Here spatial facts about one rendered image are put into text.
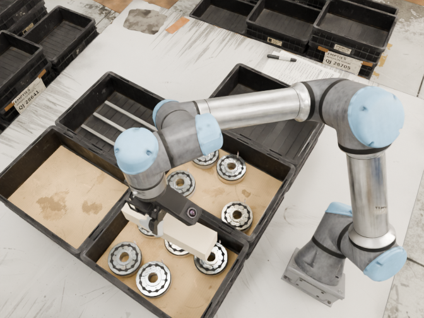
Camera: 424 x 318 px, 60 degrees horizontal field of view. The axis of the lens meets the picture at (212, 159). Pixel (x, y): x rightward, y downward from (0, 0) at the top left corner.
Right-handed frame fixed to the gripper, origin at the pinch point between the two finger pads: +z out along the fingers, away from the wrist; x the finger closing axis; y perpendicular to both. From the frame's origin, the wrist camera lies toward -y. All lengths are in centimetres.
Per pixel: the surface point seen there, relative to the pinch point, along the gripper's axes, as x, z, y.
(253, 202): -26.8, 26.7, -13.4
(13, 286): 33, 39, 46
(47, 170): -4, 26, 57
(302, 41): -147, 62, 8
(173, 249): 0.2, 23.7, 1.4
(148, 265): 8.0, 23.7, 5.5
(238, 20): -169, 82, 59
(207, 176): -28.1, 26.6, 5.2
